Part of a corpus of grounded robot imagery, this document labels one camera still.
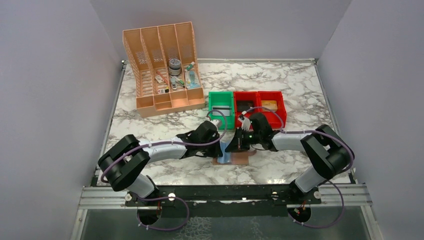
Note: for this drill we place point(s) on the grey card in green bin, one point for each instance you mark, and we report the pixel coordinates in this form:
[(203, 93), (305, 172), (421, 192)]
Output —
[(224, 109)]

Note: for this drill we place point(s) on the red plastic double bin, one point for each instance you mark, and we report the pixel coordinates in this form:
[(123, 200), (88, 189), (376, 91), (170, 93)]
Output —
[(276, 119)]

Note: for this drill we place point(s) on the blue packaged item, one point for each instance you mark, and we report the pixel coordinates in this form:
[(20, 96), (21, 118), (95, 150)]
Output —
[(191, 80)]

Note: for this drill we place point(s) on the red white small packet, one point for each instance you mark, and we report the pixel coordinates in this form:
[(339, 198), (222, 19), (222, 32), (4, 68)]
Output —
[(161, 79)]

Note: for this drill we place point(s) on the orange plastic file organizer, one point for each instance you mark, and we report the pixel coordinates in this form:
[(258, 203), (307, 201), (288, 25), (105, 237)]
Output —
[(149, 50)]

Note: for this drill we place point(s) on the green white glue tube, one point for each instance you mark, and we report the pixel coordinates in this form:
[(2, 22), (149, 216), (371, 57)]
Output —
[(190, 66)]

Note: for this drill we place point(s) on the small round tin can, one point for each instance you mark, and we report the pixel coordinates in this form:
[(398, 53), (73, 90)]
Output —
[(174, 66)]

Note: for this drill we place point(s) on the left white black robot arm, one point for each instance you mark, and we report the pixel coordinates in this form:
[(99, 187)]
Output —
[(123, 163)]

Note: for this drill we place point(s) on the black VIP credit card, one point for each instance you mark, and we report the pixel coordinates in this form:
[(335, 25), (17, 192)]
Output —
[(244, 105)]

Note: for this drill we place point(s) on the green marker pen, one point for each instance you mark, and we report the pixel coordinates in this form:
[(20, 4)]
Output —
[(180, 82)]

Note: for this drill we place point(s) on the green plastic bin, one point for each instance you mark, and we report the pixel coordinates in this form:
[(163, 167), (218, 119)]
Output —
[(222, 101)]

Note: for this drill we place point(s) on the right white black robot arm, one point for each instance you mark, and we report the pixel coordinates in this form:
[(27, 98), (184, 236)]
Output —
[(329, 155)]

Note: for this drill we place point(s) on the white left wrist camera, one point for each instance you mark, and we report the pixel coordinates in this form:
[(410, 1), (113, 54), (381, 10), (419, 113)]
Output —
[(217, 123)]

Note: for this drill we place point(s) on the black metal base rail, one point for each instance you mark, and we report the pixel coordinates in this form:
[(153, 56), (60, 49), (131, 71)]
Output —
[(276, 193)]

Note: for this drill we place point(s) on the gold card box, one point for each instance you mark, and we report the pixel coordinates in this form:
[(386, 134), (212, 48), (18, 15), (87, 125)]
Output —
[(270, 104)]

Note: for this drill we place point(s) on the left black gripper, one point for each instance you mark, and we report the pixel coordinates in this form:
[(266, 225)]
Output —
[(214, 147)]

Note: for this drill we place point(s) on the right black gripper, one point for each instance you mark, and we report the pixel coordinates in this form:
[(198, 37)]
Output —
[(240, 140)]

